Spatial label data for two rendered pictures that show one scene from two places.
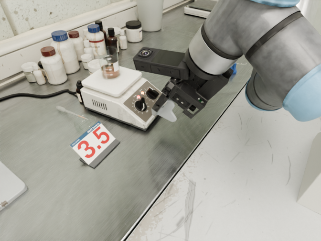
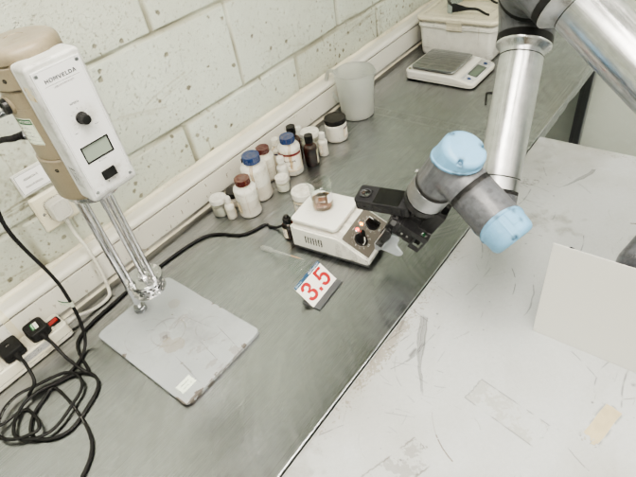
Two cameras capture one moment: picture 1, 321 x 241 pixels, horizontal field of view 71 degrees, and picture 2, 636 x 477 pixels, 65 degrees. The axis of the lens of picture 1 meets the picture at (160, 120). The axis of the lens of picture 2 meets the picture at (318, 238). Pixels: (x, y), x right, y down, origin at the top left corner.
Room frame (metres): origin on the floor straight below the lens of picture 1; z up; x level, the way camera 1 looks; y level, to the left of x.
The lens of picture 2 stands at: (-0.37, 0.01, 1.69)
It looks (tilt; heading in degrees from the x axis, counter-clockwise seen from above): 41 degrees down; 9
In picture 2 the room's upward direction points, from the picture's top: 11 degrees counter-clockwise
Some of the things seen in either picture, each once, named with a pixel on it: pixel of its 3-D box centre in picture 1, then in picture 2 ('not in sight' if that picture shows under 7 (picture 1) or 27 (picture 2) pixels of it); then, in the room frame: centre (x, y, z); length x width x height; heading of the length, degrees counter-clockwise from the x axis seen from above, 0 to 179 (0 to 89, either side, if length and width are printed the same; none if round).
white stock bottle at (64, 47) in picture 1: (64, 51); (255, 175); (0.72, 0.32, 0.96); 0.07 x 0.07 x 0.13
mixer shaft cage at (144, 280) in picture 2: not in sight; (123, 239); (0.25, 0.45, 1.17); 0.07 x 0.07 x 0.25
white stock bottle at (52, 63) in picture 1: (53, 65); (246, 195); (0.64, 0.34, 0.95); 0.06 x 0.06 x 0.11
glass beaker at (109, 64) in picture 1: (108, 62); (320, 193); (0.53, 0.13, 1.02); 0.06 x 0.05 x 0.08; 83
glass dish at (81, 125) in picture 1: (85, 123); (300, 264); (0.42, 0.19, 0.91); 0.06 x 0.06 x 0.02
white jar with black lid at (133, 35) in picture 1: (133, 31); (336, 127); (0.98, 0.11, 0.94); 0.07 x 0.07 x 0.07
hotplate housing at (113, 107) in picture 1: (122, 94); (337, 226); (0.51, 0.10, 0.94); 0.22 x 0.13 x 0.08; 62
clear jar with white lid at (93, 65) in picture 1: (100, 75); (305, 203); (0.61, 0.19, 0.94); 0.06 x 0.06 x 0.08
